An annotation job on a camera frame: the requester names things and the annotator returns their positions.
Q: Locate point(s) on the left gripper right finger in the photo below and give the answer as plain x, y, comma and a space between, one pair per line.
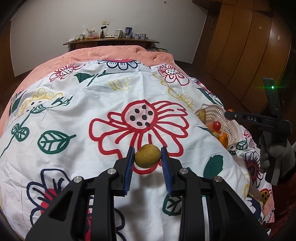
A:
209, 202

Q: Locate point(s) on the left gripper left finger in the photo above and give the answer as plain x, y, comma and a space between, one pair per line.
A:
81, 209

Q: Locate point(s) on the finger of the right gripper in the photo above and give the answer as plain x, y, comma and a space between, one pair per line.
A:
259, 120

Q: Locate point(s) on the large front orange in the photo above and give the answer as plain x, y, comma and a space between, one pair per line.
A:
223, 139

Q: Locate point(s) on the red tomato front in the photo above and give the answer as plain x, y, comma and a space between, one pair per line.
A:
216, 126

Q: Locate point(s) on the white plastic basket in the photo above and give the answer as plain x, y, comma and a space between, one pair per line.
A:
216, 113

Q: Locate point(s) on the bag of oranges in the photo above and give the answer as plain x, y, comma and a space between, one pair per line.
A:
211, 127

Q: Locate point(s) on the yellow banana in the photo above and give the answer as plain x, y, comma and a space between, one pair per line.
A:
201, 114

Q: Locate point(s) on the small green yellow pear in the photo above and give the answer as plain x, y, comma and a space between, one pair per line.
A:
147, 156

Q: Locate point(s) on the grey gloved right hand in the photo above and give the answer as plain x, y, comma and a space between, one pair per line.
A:
277, 158

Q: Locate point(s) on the wooden wardrobe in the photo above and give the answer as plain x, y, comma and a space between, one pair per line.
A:
242, 42

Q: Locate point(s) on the floral white bed sheet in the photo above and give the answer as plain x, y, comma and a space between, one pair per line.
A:
81, 118

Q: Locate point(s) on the pink quilt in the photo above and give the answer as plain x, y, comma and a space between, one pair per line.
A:
133, 52

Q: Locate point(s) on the brown wooden door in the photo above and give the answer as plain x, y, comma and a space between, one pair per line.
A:
7, 72

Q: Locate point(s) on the blue white mug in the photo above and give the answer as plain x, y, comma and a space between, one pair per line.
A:
128, 32

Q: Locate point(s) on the wooden headboard shelf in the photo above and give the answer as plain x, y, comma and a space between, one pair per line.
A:
97, 42

